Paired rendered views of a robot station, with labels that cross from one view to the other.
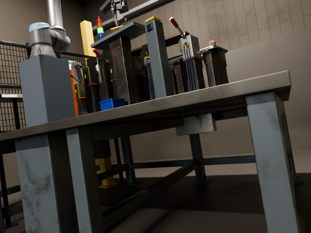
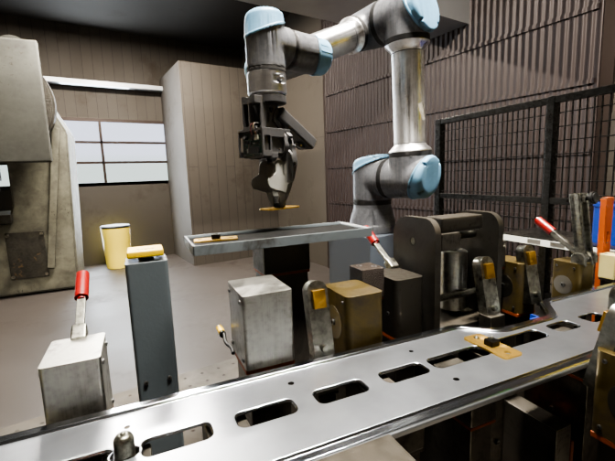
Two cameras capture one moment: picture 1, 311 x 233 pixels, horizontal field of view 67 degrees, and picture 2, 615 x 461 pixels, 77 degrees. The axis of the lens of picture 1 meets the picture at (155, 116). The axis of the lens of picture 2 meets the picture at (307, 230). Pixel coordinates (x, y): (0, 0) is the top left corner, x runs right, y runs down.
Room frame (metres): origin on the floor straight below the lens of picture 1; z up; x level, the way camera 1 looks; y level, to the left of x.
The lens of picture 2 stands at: (1.78, -0.53, 1.28)
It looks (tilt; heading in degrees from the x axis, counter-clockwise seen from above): 8 degrees down; 118
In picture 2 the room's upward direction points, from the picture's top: 2 degrees counter-clockwise
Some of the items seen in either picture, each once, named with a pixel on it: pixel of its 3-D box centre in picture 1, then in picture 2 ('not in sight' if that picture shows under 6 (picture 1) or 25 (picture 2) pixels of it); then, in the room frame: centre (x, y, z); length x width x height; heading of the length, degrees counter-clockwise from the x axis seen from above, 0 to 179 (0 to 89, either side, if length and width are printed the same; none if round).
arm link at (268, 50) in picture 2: not in sight; (266, 43); (1.35, 0.12, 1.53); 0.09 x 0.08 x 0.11; 70
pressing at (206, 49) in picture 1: (136, 77); (486, 353); (1.75, 0.09, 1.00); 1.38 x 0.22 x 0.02; 52
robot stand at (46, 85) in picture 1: (48, 94); (372, 292); (1.40, 0.62, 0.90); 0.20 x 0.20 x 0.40; 61
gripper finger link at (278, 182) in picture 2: (121, 21); (277, 184); (1.37, 0.11, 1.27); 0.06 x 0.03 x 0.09; 77
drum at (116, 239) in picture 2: not in sight; (117, 246); (-3.44, 3.15, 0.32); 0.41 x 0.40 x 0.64; 61
